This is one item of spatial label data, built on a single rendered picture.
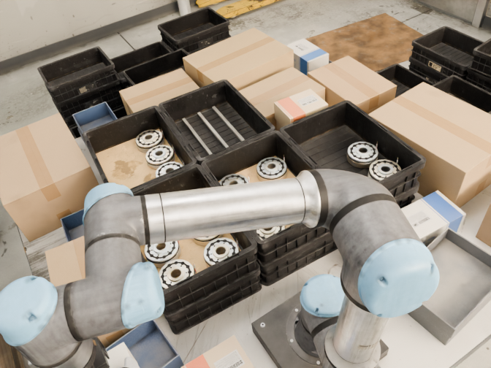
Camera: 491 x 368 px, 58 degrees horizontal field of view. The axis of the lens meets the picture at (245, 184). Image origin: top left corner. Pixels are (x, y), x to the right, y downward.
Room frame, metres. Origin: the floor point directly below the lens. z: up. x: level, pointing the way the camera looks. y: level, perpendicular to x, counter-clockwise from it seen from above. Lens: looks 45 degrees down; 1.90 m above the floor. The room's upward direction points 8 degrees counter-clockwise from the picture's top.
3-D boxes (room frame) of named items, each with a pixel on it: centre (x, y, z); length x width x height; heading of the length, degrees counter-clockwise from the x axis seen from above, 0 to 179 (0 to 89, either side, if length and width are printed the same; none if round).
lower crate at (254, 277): (0.84, 0.20, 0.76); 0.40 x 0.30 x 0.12; 23
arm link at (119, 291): (0.33, 0.19, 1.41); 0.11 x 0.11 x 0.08; 9
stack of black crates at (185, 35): (2.83, 0.20, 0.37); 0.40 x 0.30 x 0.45; 116
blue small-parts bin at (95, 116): (1.54, 0.58, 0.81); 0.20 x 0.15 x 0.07; 26
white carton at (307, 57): (1.94, -0.38, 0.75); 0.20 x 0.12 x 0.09; 26
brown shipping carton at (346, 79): (1.55, -0.49, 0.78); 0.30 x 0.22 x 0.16; 24
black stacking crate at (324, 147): (1.08, -0.35, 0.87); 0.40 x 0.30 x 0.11; 23
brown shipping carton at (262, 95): (1.54, -0.19, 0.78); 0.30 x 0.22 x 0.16; 118
